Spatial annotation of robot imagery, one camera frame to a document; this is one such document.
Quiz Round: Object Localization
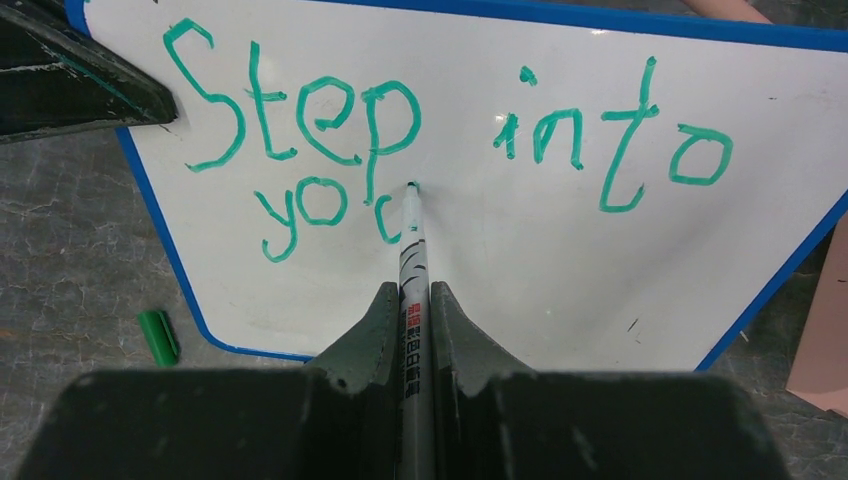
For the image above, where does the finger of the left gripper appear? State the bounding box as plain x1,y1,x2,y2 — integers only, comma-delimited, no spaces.
1,1,178,144

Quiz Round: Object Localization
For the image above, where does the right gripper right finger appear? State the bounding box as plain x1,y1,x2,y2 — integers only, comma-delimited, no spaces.
430,281,533,479

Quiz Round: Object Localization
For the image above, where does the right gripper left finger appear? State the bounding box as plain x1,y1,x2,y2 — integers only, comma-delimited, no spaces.
301,282,400,479

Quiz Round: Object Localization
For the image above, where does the green whiteboard marker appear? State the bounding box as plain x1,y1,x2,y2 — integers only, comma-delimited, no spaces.
396,182,435,479

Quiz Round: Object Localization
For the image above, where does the green marker cap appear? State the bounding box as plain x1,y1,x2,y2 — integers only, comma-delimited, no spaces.
137,310,180,367

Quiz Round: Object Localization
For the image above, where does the blue framed whiteboard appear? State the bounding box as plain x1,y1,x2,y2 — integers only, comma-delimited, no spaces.
65,1,847,370

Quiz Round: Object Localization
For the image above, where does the pink perforated board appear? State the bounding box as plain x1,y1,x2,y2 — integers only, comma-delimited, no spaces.
786,218,847,417

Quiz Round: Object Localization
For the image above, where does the pink folding tripod stand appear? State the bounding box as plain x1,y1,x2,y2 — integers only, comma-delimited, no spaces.
682,0,771,24

